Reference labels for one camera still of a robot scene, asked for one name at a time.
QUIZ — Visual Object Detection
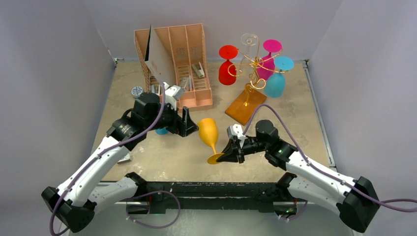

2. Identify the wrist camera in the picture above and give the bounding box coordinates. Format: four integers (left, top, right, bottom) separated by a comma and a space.
227, 124, 245, 140
163, 82, 185, 110

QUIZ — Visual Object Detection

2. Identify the yellow plastic wine glass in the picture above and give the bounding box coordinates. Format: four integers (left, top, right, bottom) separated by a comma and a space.
197, 118, 224, 165

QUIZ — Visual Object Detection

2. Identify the silver item in organizer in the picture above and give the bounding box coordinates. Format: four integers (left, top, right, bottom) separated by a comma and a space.
179, 75, 193, 92

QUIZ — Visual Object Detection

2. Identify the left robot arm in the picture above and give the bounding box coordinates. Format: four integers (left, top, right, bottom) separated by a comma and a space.
41, 92, 199, 236

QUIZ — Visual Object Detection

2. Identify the grey stapler in organizer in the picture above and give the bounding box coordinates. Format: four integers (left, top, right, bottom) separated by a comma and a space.
191, 62, 206, 79

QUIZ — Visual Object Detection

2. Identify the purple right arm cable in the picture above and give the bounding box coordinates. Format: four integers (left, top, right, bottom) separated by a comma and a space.
242, 104, 417, 213

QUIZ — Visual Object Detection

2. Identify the red plastic wine glass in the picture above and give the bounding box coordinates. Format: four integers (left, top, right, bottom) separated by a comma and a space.
218, 45, 238, 86

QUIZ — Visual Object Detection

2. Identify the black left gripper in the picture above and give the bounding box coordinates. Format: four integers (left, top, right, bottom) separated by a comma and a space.
145, 99, 198, 137

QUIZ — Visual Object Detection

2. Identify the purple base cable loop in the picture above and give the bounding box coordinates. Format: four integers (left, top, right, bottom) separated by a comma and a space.
125, 190, 181, 229

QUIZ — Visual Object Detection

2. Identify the white paper folder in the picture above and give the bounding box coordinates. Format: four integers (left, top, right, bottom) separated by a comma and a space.
145, 25, 177, 86

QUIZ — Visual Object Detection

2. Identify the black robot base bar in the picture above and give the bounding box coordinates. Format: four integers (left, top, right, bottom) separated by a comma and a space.
126, 172, 301, 216

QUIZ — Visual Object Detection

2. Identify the peach plastic file organizer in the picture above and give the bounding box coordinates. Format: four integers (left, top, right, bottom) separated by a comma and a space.
134, 24, 213, 111

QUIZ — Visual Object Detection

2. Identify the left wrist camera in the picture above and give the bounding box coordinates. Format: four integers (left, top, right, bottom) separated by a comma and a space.
163, 82, 185, 110

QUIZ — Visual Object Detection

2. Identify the small white metal clip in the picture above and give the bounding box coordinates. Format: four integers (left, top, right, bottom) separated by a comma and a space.
118, 153, 132, 163

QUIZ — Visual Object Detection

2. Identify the gold wire wine glass rack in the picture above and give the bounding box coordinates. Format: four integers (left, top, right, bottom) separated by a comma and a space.
225, 50, 282, 125

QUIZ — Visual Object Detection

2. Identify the blue plastic wine glass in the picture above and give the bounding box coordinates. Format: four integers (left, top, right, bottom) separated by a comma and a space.
155, 128, 169, 135

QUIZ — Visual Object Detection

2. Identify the small blue white jar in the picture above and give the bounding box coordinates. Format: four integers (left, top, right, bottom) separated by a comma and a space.
131, 86, 144, 99

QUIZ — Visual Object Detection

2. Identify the magenta plastic wine glass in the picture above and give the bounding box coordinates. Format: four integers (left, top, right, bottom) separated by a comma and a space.
256, 39, 282, 81

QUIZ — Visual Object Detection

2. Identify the clear wine glass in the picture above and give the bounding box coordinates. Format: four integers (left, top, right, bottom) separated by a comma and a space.
240, 33, 259, 65

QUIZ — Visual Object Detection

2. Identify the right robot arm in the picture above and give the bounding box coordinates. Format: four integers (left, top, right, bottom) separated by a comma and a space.
208, 119, 380, 233

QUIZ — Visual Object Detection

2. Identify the teal wine glass on rack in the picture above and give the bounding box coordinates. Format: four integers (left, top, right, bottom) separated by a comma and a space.
264, 56, 295, 98

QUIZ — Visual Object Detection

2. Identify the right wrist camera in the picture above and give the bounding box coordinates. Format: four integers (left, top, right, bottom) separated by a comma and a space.
227, 124, 245, 140

